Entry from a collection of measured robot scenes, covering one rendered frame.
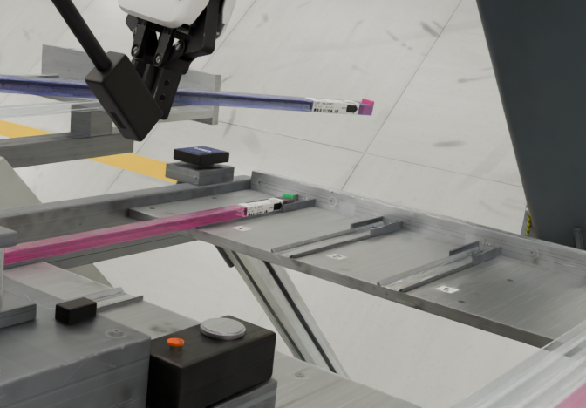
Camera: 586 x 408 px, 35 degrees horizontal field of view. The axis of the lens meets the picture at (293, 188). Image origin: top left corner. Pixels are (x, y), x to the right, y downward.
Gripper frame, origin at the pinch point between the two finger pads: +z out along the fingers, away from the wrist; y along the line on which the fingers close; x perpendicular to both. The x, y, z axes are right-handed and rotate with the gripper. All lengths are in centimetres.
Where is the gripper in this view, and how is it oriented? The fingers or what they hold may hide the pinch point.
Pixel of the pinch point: (150, 88)
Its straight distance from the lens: 76.8
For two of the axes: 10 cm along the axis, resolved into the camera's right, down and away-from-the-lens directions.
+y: 6.3, 3.1, -7.2
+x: 7.1, 1.6, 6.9
